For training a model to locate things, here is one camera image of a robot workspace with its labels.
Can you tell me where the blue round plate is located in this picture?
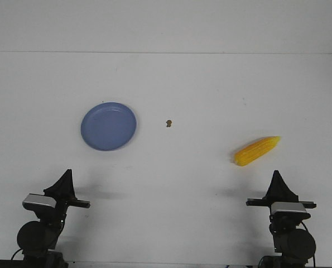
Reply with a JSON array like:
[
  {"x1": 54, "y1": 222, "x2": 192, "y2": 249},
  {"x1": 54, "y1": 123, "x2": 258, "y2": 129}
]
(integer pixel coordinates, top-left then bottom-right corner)
[{"x1": 80, "y1": 102, "x2": 137, "y2": 151}]

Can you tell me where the yellow corn cob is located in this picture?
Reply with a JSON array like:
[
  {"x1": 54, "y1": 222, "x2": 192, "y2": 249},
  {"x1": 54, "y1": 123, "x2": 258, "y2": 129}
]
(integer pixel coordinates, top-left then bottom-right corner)
[{"x1": 233, "y1": 136, "x2": 281, "y2": 166}]

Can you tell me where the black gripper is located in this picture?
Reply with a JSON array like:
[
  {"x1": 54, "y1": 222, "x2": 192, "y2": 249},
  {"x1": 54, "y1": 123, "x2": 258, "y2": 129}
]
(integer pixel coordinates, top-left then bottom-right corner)
[
  {"x1": 246, "y1": 170, "x2": 316, "y2": 208},
  {"x1": 44, "y1": 169, "x2": 90, "y2": 215}
]

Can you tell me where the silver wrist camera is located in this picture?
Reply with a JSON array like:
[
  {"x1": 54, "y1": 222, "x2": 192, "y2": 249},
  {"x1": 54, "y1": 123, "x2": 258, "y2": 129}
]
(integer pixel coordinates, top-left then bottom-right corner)
[
  {"x1": 270, "y1": 204, "x2": 311, "y2": 221},
  {"x1": 22, "y1": 193, "x2": 56, "y2": 212}
]

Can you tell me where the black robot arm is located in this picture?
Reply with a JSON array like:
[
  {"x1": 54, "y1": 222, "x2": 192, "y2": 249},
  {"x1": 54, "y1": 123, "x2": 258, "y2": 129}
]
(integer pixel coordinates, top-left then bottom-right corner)
[
  {"x1": 17, "y1": 169, "x2": 90, "y2": 258},
  {"x1": 246, "y1": 170, "x2": 317, "y2": 264}
]

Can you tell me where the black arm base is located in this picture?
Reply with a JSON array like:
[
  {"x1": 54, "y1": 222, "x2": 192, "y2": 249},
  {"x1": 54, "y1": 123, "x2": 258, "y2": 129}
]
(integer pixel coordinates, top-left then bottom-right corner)
[
  {"x1": 0, "y1": 250, "x2": 69, "y2": 268},
  {"x1": 258, "y1": 255, "x2": 309, "y2": 268}
]

